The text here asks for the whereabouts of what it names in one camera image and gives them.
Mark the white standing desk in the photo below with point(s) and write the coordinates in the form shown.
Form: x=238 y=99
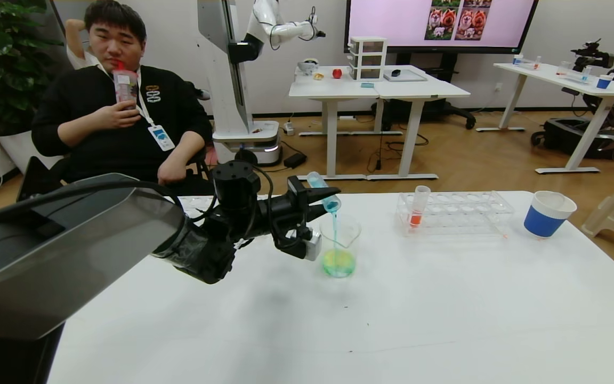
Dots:
x=328 y=88
x=419 y=90

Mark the man's left hand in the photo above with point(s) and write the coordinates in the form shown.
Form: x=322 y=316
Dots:
x=172 y=173

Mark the person in white shirt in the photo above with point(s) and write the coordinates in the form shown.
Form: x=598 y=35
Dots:
x=75 y=50

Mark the small white bowl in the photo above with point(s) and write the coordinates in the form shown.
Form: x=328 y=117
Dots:
x=308 y=66

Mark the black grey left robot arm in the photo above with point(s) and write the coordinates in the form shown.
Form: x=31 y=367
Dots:
x=72 y=250

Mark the test tube with orange pigment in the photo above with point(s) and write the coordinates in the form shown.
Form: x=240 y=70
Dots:
x=416 y=218

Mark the clear glass beaker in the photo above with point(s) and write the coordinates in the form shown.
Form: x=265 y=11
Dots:
x=341 y=261

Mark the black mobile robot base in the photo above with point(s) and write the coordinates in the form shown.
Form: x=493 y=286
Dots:
x=568 y=137

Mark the clear plastic drawer organizer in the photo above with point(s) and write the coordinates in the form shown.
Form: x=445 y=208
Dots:
x=367 y=58

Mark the red apple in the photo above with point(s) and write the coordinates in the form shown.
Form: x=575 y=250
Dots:
x=337 y=73

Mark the green leafy plant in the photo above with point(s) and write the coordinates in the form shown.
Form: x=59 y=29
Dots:
x=3 y=64

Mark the white power strip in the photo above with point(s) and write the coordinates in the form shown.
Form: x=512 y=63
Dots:
x=289 y=128

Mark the small distant tube rack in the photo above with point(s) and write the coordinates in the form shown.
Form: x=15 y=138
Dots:
x=525 y=62

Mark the grey flat tray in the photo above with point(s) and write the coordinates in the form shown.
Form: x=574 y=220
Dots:
x=411 y=77

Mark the black background robot arm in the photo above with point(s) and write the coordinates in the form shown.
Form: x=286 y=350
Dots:
x=595 y=53

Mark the small blue paper cup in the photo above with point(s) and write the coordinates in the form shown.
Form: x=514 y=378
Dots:
x=604 y=82

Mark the clear plastic test tube rack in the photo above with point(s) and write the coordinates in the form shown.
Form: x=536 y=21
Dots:
x=195 y=202
x=456 y=214

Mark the man's right hand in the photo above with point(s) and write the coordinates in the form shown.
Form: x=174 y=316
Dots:
x=118 y=116

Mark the test tube with yellow pigment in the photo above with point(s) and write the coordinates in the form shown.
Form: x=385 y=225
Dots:
x=552 y=197

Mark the plastic drink cup pink lid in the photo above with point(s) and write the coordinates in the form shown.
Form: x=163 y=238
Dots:
x=126 y=85

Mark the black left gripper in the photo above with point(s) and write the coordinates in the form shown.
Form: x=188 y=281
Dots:
x=297 y=195

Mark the long white table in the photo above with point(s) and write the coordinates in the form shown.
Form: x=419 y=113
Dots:
x=552 y=76

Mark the black chair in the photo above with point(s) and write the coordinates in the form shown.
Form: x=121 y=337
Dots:
x=40 y=178

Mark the white planter pot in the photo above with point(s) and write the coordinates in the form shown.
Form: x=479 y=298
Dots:
x=16 y=152

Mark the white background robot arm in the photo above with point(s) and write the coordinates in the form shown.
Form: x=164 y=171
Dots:
x=285 y=31

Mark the white cup with blue sleeve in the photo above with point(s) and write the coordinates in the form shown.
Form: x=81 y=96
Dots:
x=543 y=221

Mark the large wall display screen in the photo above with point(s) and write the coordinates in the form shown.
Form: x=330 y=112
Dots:
x=387 y=24

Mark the man in black sweater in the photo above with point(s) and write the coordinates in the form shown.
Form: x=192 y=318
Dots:
x=126 y=144

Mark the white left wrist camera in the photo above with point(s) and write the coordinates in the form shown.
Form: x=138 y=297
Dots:
x=312 y=248

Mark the white robot tower with base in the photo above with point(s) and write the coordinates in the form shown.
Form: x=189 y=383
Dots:
x=227 y=106

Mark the test tube with blue pigment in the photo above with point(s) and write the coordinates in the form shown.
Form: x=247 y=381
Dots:
x=318 y=184

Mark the small distant glass beaker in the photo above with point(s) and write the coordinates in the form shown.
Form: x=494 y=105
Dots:
x=565 y=69

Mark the black power adapter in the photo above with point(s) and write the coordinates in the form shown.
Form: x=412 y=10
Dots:
x=295 y=160

